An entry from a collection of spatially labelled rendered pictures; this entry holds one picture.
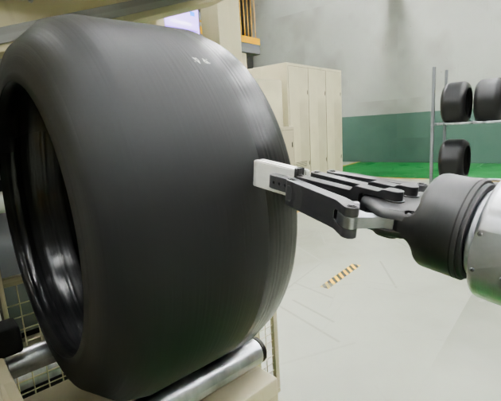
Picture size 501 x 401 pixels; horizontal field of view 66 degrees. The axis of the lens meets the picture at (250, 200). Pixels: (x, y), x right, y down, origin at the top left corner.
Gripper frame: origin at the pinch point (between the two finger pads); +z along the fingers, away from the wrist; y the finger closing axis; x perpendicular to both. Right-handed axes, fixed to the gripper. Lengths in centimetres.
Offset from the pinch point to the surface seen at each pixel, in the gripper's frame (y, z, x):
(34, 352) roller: 18, 39, 37
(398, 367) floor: -144, 43, 130
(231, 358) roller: -4.0, 12.2, 32.9
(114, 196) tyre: 15.5, 6.9, 1.1
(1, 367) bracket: 24, 32, 33
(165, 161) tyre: 10.7, 5.5, -2.0
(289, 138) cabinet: -391, 352, 64
